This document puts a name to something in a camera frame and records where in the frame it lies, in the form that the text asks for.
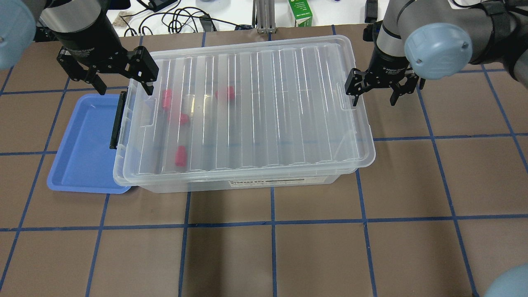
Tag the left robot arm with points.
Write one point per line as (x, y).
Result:
(19, 19)

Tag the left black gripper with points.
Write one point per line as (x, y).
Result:
(88, 46)

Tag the aluminium frame post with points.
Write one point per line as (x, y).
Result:
(263, 16)

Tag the red block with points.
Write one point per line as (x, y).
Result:
(225, 94)
(180, 158)
(167, 97)
(178, 119)

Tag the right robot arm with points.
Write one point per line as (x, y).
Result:
(463, 164)

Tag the clear plastic storage box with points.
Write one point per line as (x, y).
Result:
(247, 183)

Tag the black box latch handle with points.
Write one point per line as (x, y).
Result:
(115, 134)

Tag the black power adapter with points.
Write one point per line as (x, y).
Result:
(158, 5)

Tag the blue plastic tray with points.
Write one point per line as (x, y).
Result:
(84, 161)

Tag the green white carton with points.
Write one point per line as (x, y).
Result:
(300, 13)

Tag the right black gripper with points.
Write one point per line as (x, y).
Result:
(389, 67)

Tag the clear plastic box lid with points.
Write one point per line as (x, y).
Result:
(247, 111)

